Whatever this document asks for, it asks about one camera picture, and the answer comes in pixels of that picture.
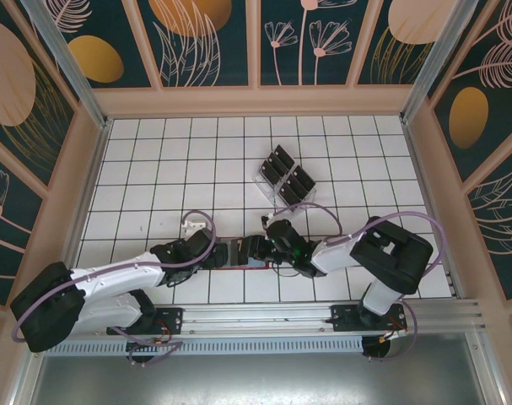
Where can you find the grey metal sheet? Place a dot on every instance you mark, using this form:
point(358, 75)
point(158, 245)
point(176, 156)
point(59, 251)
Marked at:
point(255, 379)

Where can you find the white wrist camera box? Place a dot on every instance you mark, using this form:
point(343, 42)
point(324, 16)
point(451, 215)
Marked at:
point(192, 223)
point(268, 217)

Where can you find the aluminium frame post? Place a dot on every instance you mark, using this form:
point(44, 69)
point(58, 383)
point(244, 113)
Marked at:
point(434, 63)
point(75, 67)

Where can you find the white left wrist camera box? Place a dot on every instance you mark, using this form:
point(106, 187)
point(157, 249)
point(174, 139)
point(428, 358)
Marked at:
point(192, 223)

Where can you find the tray of black parts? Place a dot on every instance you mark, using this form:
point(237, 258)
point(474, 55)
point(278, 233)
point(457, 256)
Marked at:
point(295, 208)

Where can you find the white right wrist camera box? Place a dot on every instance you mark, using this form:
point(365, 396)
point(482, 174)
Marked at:
point(268, 217)

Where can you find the black credit card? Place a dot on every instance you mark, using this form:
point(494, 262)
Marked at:
point(237, 254)
point(286, 155)
point(269, 173)
point(286, 194)
point(276, 163)
point(305, 177)
point(294, 187)

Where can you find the red leather card holder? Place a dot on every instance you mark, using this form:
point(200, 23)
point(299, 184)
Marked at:
point(259, 264)

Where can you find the aluminium profile rail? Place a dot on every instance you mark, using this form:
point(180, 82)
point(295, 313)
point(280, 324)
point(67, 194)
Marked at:
point(255, 316)

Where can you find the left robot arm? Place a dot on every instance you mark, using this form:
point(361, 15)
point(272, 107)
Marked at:
point(120, 274)

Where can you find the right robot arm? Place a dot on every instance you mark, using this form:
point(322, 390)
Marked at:
point(390, 253)

